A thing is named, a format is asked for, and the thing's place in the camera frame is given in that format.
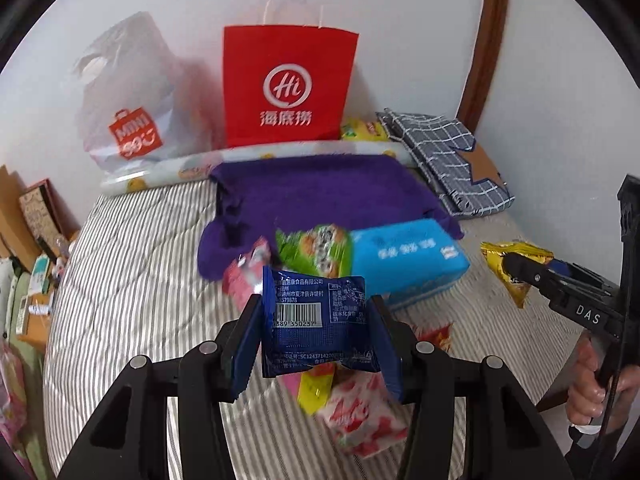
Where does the gold yellow snack packet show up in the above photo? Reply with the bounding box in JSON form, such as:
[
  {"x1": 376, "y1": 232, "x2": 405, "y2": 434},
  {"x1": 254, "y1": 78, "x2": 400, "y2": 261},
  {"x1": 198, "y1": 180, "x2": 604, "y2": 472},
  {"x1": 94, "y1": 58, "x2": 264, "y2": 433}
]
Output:
[{"x1": 480, "y1": 240, "x2": 554, "y2": 309}]

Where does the red white strawberry snack packet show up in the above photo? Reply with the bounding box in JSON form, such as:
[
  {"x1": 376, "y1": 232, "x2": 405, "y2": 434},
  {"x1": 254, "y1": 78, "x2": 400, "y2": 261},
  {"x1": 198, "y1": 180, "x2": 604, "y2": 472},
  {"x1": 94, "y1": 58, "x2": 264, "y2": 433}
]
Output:
[{"x1": 316, "y1": 372, "x2": 408, "y2": 458}]

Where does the dark blue snack packet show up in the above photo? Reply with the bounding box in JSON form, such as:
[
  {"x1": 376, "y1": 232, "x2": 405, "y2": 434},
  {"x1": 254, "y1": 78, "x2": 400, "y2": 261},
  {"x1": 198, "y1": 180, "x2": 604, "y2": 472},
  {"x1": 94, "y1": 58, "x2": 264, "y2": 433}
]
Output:
[{"x1": 262, "y1": 266, "x2": 380, "y2": 378}]

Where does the light pink snack packet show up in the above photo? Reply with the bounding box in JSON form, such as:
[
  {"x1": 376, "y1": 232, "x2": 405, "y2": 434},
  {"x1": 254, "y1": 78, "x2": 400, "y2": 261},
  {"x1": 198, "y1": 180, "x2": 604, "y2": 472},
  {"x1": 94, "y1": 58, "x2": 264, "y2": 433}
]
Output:
[{"x1": 222, "y1": 237, "x2": 271, "y2": 312}]

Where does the blue tissue pack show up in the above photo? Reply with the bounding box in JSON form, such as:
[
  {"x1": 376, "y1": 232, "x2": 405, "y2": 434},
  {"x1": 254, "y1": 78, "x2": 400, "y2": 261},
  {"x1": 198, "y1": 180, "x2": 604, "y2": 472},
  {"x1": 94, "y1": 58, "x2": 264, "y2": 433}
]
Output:
[{"x1": 350, "y1": 219, "x2": 470, "y2": 310}]

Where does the green snack packet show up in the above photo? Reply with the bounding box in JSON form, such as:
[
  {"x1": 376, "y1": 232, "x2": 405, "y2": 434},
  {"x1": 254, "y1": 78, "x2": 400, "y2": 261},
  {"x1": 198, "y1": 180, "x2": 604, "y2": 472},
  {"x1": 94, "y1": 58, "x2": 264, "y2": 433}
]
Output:
[{"x1": 276, "y1": 223, "x2": 352, "y2": 278}]

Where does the pink yellow snack bag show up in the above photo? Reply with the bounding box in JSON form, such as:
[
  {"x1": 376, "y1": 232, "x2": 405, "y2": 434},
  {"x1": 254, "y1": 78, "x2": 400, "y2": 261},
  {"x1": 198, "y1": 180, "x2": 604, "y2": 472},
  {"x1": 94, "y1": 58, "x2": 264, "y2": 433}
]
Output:
[{"x1": 280, "y1": 363, "x2": 335, "y2": 415}]

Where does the right hand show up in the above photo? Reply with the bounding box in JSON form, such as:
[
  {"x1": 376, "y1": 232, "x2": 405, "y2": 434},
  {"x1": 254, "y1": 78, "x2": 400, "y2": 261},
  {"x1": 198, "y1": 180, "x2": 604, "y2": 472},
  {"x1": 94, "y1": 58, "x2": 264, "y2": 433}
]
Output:
[{"x1": 566, "y1": 333, "x2": 640, "y2": 434}]

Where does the grey checked star cushion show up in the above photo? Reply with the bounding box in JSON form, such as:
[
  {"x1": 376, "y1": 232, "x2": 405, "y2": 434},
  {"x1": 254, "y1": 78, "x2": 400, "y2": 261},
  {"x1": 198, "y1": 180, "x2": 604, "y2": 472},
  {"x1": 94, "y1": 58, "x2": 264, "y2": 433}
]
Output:
[{"x1": 376, "y1": 108, "x2": 514, "y2": 218}]

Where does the striped quilted mattress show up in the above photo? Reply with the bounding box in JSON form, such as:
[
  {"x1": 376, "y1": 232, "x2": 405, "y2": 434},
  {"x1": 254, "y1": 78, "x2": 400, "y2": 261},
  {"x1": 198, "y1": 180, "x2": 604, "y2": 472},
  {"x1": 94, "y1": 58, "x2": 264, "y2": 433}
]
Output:
[{"x1": 43, "y1": 182, "x2": 580, "y2": 479}]

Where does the purple towel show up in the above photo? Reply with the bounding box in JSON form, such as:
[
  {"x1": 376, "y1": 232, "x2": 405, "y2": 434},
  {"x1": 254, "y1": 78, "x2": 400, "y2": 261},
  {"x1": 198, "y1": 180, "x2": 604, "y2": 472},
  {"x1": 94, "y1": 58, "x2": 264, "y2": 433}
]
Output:
[{"x1": 198, "y1": 155, "x2": 463, "y2": 281}]

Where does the rolled printed plastic mat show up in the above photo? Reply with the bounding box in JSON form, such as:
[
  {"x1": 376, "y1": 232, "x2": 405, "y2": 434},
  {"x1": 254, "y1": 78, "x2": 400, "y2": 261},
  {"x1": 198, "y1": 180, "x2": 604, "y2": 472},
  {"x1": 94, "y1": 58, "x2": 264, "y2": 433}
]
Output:
[{"x1": 98, "y1": 138, "x2": 417, "y2": 198}]

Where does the yellow Lays chips bag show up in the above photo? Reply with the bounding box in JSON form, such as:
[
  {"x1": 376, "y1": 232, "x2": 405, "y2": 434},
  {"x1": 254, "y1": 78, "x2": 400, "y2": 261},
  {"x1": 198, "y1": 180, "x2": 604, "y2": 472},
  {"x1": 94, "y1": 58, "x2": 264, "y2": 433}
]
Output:
[{"x1": 341, "y1": 118, "x2": 388, "y2": 142}]

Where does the patterned brown box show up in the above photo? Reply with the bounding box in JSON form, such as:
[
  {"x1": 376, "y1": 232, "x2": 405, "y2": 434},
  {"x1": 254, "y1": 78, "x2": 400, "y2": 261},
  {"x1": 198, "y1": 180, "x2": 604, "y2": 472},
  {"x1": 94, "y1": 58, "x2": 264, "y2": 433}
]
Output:
[{"x1": 18, "y1": 179, "x2": 66, "y2": 257}]

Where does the wooden cabinet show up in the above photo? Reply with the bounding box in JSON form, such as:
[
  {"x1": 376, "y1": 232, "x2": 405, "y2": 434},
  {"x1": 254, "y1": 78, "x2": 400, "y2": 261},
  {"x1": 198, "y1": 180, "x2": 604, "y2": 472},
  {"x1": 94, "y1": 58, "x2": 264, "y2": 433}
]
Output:
[{"x1": 0, "y1": 165, "x2": 41, "y2": 271}]

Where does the translucent Miniso plastic bag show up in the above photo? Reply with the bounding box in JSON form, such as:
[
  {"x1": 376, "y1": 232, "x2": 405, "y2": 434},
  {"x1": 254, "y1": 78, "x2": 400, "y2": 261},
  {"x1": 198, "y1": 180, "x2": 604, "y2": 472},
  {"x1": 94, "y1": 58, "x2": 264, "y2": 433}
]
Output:
[{"x1": 72, "y1": 12, "x2": 224, "y2": 174}]

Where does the red Haidilao paper bag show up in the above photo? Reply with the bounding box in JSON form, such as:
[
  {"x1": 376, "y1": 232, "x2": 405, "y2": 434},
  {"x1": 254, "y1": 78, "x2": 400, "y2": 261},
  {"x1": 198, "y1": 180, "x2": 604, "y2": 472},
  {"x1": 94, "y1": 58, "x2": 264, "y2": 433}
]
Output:
[{"x1": 222, "y1": 0, "x2": 359, "y2": 148}]

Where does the brown wooden door frame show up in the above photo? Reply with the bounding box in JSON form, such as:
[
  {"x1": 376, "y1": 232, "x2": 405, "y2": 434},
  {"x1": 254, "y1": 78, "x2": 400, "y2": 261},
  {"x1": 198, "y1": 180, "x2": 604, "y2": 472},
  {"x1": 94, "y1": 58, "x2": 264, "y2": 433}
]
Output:
[{"x1": 457, "y1": 0, "x2": 509, "y2": 132}]

